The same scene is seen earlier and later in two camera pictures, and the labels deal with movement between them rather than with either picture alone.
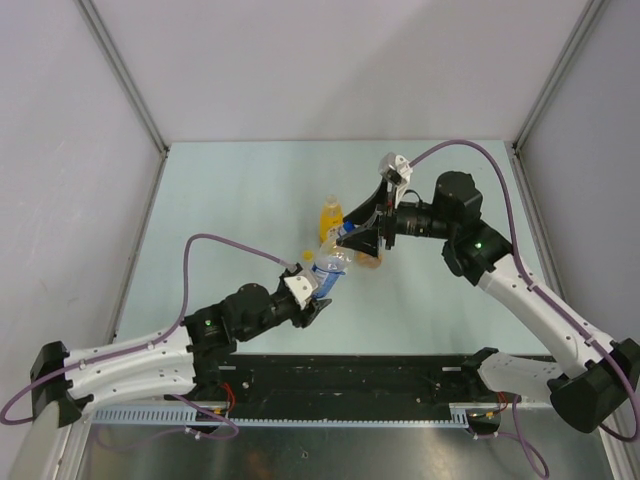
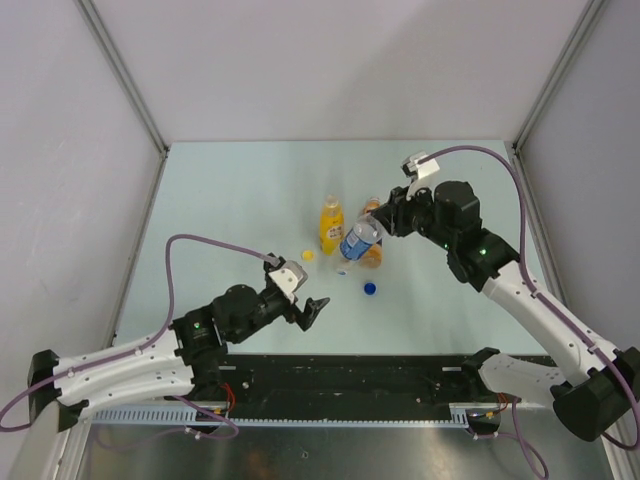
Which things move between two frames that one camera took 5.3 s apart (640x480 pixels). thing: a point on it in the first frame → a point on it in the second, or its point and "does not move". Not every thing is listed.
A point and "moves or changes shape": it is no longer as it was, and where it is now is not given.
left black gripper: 304,316 does not move
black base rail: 340,387 does not move
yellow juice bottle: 331,216 does not move
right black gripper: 389,214 → 393,215
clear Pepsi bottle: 332,261 moves or changes shape
